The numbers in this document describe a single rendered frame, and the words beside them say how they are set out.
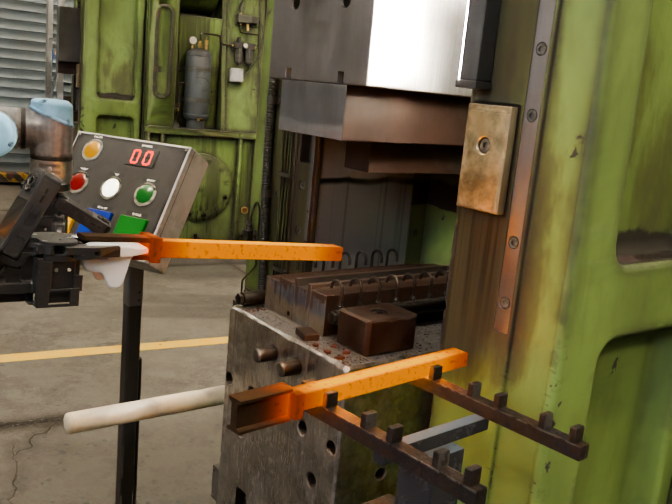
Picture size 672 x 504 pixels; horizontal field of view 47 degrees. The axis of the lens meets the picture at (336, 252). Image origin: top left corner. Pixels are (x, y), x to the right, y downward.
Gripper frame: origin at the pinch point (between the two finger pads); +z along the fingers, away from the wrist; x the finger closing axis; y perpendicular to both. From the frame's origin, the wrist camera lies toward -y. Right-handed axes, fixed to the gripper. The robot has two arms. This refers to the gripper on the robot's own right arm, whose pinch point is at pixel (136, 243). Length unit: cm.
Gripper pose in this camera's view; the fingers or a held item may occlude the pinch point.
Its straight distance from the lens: 107.8
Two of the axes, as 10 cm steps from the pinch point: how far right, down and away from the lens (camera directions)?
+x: 6.1, 2.1, -7.7
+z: 7.9, -0.2, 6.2
